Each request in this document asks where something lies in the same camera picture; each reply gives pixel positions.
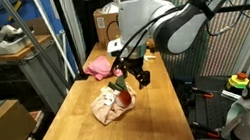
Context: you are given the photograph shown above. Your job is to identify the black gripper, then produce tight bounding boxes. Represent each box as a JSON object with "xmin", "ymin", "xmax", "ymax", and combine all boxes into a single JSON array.
[{"xmin": 113, "ymin": 51, "xmax": 154, "ymax": 94}]

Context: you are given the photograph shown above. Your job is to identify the pink cloth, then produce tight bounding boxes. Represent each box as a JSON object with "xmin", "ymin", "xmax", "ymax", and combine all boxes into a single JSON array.
[{"xmin": 82, "ymin": 53, "xmax": 124, "ymax": 83}]

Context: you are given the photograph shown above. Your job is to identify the red plush vegetable green leaves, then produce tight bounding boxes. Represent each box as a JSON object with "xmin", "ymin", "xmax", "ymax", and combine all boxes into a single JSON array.
[{"xmin": 105, "ymin": 72, "xmax": 135, "ymax": 110}]

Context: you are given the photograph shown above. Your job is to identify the pale peach cloth with label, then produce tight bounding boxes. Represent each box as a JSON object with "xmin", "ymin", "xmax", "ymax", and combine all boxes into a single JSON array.
[{"xmin": 87, "ymin": 81, "xmax": 141, "ymax": 127}]

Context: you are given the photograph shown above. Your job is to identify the cardboard box with shipping label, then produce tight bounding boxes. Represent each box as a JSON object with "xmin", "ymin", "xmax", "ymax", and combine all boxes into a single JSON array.
[{"xmin": 92, "ymin": 5, "xmax": 125, "ymax": 52}]

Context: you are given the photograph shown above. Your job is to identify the clear plastic bag in box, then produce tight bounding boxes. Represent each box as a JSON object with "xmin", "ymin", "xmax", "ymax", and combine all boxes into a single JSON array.
[{"xmin": 99, "ymin": 0, "xmax": 121, "ymax": 16}]

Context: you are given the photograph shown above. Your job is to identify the orange black clamp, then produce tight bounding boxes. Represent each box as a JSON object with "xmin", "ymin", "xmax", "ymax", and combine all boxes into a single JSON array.
[
  {"xmin": 191, "ymin": 84, "xmax": 215, "ymax": 102},
  {"xmin": 193, "ymin": 122, "xmax": 222, "ymax": 140}
]

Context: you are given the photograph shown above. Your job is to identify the black curtain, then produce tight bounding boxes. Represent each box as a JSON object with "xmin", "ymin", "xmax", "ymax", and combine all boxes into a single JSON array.
[{"xmin": 70, "ymin": 0, "xmax": 130, "ymax": 60}]

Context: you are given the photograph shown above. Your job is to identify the white metal pole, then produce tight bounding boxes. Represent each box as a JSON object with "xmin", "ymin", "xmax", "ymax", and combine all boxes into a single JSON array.
[{"xmin": 30, "ymin": 0, "xmax": 78, "ymax": 86}]

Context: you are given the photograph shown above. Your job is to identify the silver metal pole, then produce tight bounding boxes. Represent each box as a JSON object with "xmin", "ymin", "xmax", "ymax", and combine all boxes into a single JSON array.
[{"xmin": 0, "ymin": 0, "xmax": 73, "ymax": 99}]

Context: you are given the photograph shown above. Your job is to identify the yellow red emergency stop button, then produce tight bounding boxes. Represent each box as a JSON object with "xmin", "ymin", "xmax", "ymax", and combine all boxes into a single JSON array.
[{"xmin": 225, "ymin": 70, "xmax": 250, "ymax": 92}]

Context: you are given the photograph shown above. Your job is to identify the workbench with wooden top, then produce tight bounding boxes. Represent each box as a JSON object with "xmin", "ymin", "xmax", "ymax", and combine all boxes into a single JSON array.
[{"xmin": 0, "ymin": 31, "xmax": 72, "ymax": 123}]

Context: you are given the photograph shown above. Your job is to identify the white plastic bin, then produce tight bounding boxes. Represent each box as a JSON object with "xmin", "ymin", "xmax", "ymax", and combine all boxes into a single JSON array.
[{"xmin": 0, "ymin": 29, "xmax": 38, "ymax": 57}]

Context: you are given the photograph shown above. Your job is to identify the white crumpled object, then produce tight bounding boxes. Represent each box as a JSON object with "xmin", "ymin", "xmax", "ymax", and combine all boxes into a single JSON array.
[{"xmin": 0, "ymin": 21, "xmax": 25, "ymax": 38}]

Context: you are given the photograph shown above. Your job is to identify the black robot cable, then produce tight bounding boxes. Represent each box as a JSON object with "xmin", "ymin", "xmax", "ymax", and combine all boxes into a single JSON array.
[{"xmin": 100, "ymin": 0, "xmax": 250, "ymax": 81}]

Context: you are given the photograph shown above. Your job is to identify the black post with base plate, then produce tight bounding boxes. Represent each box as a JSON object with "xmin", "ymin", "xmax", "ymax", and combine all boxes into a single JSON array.
[{"xmin": 51, "ymin": 0, "xmax": 91, "ymax": 83}]

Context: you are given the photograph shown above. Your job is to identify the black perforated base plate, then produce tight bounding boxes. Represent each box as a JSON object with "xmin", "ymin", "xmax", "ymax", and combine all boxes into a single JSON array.
[{"xmin": 181, "ymin": 68, "xmax": 250, "ymax": 140}]

